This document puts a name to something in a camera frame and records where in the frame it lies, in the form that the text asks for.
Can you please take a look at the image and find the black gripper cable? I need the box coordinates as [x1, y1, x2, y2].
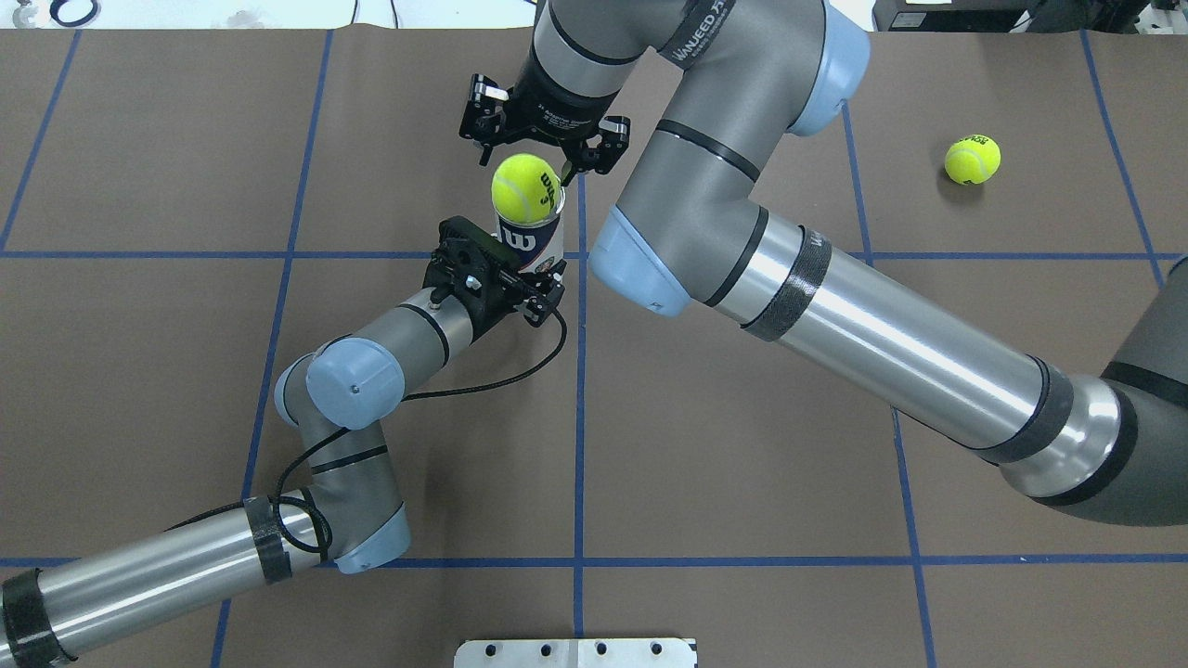
[268, 305, 569, 557]

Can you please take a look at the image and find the black box with label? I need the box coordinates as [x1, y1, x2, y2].
[872, 1, 1030, 32]

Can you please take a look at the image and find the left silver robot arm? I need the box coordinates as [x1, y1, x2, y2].
[4, 216, 567, 667]

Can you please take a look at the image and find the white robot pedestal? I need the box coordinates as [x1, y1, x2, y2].
[453, 637, 699, 667]

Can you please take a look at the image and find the clear tennis ball can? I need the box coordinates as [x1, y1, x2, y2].
[497, 187, 567, 275]

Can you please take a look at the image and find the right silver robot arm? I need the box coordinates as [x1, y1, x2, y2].
[459, 1, 1187, 527]

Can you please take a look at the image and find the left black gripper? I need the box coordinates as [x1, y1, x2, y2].
[423, 216, 567, 335]

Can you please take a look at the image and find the yellow Wilson tennis ball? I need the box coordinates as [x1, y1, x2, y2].
[489, 153, 560, 225]

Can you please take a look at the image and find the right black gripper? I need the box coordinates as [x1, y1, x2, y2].
[459, 73, 632, 185]

